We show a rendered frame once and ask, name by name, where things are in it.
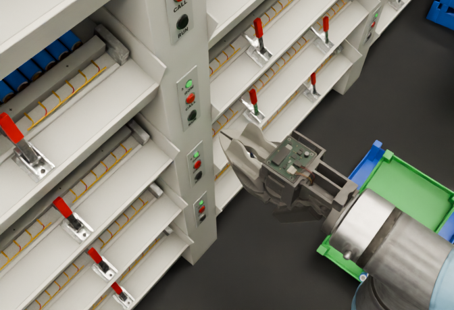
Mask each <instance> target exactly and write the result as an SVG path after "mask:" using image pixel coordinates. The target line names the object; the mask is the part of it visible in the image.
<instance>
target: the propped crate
mask: <svg viewBox="0 0 454 310"><path fill-rule="evenodd" d="M365 188H370V189H371V190H373V191H374V192H376V193H377V194H379V195H380V196H381V197H383V198H385V199H386V200H387V201H389V202H391V203H392V204H393V205H395V206H396V207H397V208H399V209H400V210H401V211H403V212H405V213H406V214H408V215H410V216H411V217H412V218H414V219H416V220H417V221H419V222H420V223H421V224H423V225H425V226H426V227H428V228H430V229H431V230H432V231H434V232H436V233H437V234H438V233H439V232H440V230H441V228H442V227H443V226H444V224H445V223H446V221H447V220H448V219H449V217H450V216H451V214H452V213H453V212H454V192H453V191H452V190H449V189H448V188H447V187H445V186H443V185H442V184H440V183H438V182H437V181H435V180H433V179H432V178H430V177H429V176H427V175H425V174H424V173H422V172H421V171H419V170H417V169H415V168H414V167H413V166H411V165H409V164H408V163H406V162H404V161H403V160H402V159H399V158H398V157H396V156H395V155H394V153H392V152H391V151H389V150H388V149H387V150H386V151H385V152H384V154H383V156H382V158H381V159H380V161H379V162H378V163H377V165H376V167H375V168H374V169H373V170H372V172H371V174H370V175H369V176H368V178H367V179H366V181H365V182H364V183H363V185H362V186H361V188H360V189H359V191H360V194H361V193H362V191H363V190H364V189H365ZM331 236H332V234H331V235H327V237H326V238H325V239H324V241H323V243H322V244H321V245H320V246H319V247H318V249H317V252H318V253H319V254H321V255H324V256H326V257H327V258H329V260H331V261H332V262H334V263H335V264H337V265H338V266H339V267H341V268H342V269H343V270H345V271H346V272H347V273H348V274H350V275H351V276H353V277H354V278H355V279H357V280H358V281H360V279H359V276H360V274H361V273H362V272H365V271H364V270H363V269H362V268H360V267H359V266H357V265H356V263H354V262H352V260H345V259H344V258H343V254H342V253H340V252H339V251H337V250H336V249H335V248H333V247H332V246H330V245H329V240H330V237H331ZM366 273H367V272H366ZM360 282H361V283H362V281H360Z"/></svg>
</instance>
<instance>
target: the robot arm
mask: <svg viewBox="0 0 454 310"><path fill-rule="evenodd" d="M218 136H219V140H220V145H221V147H222V150H223V152H224V154H225V156H226V158H227V160H228V162H229V163H230V165H231V166H232V169H233V171H234V173H235V174H236V176H237V178H238V179H239V181H240V182H241V184H242V185H243V187H244V188H245V189H246V190H247V191H248V192H249V193H250V194H252V195H253V196H254V197H257V198H259V199H261V200H262V201H263V202H264V203H265V204H267V203H268V202H271V203H273V204H275V205H277V207H276V208H275V210H274V211H273V212H272V215H273V216H274V217H275V218H276V219H277V220H278V221H279V222H280V223H281V224H287V223H296V222H313V221H320V220H321V219H322V218H323V216H324V217H325V218H326V220H325V222H324V223H323V225H322V228H321V231H323V232H325V233H326V234H327V235H331V234H332V236H331V237H330V240H329V245H330V246H332V247H333V248H335V249H336V250H337V251H339V252H340V253H342V254H343V258H344V259H345V260H352V262H354V263H356V265H357V266H359V267H360V268H362V269H363V270H364V271H365V272H367V273H368V274H369V276H368V277H367V278H366V279H365V280H364V281H363V282H362V283H361V284H360V285H359V286H358V287H357V290H356V292H355V295H354V297H353V300H352V303H351V310H454V244H452V243H450V242H449V241H448V240H446V239H444V238H443V237H442V236H440V235H438V234H437V233H436V232H434V231H432V230H431V229H430V228H428V227H426V226H425V225H423V224H421V223H420V222H419V221H417V220H416V219H414V218H412V217H411V216H410V215H408V214H406V213H405V212H403V211H401V210H400V209H399V208H397V207H396V206H395V205H393V204H392V203H391V202H389V201H387V200H386V199H385V198H383V197H381V196H380V195H379V194H377V193H376V192H374V191H373V190H371V189H370V188H365V189H364V190H363V191H362V193H361V194H360V191H359V190H357V187H358V186H359V185H357V184H356V183H354V182H353V181H351V180H350V179H348V178H347V177H345V176H344V175H342V174H341V173H339V172H338V171H336V170H335V169H333V168H332V167H330V166H329V165H327V164H326V163H324V162H323V159H324V156H325V153H326V150H325V149H323V148H322V147H321V146H319V145H317V144H316V143H314V142H313V141H311V140H309V139H308V138H307V137H305V136H303V135H302V134H301V133H299V132H297V131H296V130H294V129H293V131H292V135H291V136H290V135H287V136H286V138H285V139H284V140H283V141H282V142H281V143H280V142H273V141H269V140H267V139H266V138H265V136H264V135H263V132H262V130H261V128H260V127H259V126H258V125H257V124H255V123H253V122H249V123H248V124H247V125H246V127H245V129H244V130H243V131H240V130H221V131H220V132H219V133H218ZM300 137H301V138H302V139H303V140H305V141H307V142H308V143H310V144H311V145H313V146H314V147H315V151H312V150H311V149H310V148H308V147H306V146H305V145H304V144H302V143H300V142H299V138H300ZM247 151H248V152H250V153H252V154H254V155H255V156H256V158H257V160H256V159H254V158H250V156H249V155H248V153H247ZM260 162H262V164H261V163H260Z"/></svg>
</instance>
